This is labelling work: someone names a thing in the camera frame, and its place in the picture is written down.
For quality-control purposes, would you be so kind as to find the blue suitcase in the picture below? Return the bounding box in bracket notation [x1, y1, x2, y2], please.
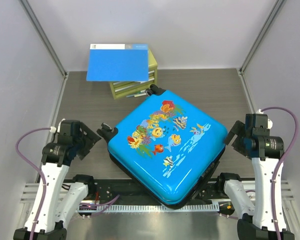
[97, 84, 228, 209]

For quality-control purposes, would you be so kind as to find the blue white flat box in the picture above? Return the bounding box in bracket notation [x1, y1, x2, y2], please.
[86, 43, 149, 82]

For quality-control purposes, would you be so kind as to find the yellow-green drawer organizer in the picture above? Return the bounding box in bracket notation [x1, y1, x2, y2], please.
[109, 49, 158, 100]

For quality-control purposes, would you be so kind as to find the aluminium corner post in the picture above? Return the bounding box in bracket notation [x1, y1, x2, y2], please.
[237, 0, 287, 76]
[19, 0, 67, 78]

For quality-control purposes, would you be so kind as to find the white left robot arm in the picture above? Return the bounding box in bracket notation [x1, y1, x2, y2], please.
[13, 119, 101, 240]

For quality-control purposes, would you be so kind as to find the slotted cable duct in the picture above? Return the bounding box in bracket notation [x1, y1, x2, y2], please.
[76, 203, 220, 213]

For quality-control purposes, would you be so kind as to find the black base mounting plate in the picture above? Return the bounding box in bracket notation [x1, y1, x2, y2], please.
[94, 179, 223, 206]

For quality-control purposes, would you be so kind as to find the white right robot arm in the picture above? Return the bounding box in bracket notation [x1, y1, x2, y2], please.
[215, 110, 295, 240]

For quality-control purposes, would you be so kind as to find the aluminium right corner post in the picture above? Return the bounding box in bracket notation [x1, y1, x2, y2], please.
[237, 0, 287, 76]

